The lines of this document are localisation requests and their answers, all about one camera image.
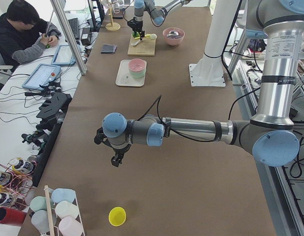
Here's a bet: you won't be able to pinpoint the white ceramic spoon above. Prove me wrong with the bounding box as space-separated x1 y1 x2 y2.
131 40 143 46

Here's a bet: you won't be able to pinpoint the person in black hoodie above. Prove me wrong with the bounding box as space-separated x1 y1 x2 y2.
0 0 61 72

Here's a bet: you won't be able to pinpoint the grey folded cloth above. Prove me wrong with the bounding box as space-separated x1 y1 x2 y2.
101 44 117 54

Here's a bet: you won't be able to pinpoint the wooden cutting board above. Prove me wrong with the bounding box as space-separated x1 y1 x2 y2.
127 36 156 57

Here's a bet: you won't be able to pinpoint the white cup rack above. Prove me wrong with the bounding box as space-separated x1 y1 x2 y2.
30 185 86 236

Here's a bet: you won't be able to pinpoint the wooden cup tree stand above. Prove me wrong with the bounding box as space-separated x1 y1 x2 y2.
105 6 121 31

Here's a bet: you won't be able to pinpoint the stacked green bowls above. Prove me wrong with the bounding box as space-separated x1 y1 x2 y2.
129 69 146 79

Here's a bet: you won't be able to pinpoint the small pink bowl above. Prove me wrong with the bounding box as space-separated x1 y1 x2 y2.
128 59 146 72

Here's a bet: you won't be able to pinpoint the red can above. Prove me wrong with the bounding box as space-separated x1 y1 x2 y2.
0 207 27 226

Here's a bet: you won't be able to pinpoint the white steamed bun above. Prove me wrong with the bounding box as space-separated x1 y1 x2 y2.
150 34 157 40

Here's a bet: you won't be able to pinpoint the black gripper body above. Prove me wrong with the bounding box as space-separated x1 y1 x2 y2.
94 129 131 158
127 17 143 37

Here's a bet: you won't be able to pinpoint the cream rabbit tray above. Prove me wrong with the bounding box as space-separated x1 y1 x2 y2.
115 59 146 87

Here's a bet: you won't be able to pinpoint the metal ice scoop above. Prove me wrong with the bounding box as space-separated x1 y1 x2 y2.
166 30 180 39

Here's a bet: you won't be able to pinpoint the blue teach pendant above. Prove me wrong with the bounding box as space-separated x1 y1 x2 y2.
51 45 76 66
22 63 61 90

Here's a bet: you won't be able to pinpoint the aluminium frame post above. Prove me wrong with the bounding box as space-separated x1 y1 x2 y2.
50 0 87 75

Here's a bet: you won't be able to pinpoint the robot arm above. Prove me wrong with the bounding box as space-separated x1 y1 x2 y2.
102 0 190 167
94 0 304 167

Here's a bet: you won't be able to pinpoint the yellow plastic cup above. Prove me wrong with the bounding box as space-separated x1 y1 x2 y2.
108 206 126 227

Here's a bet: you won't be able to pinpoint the large pink bowl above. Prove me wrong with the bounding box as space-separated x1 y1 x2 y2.
162 28 185 46

